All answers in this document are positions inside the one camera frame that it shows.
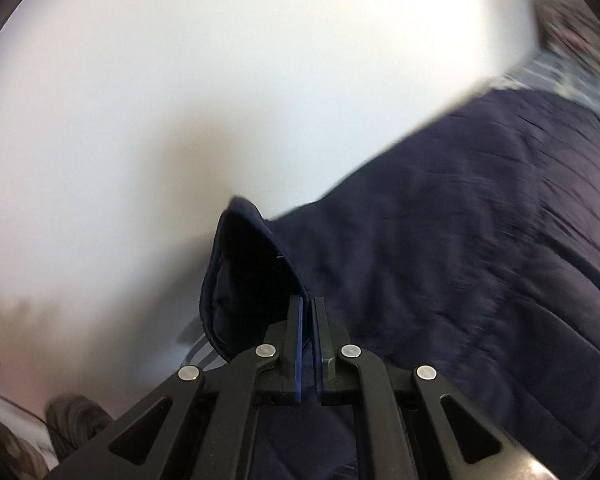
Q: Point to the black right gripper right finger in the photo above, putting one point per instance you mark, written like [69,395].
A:
[411,424]

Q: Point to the blue striped bed sheet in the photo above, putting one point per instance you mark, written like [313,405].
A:
[567,61]

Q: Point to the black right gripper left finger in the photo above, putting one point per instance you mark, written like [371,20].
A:
[196,424]

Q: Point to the navy quilted puffer jacket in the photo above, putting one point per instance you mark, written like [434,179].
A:
[472,245]

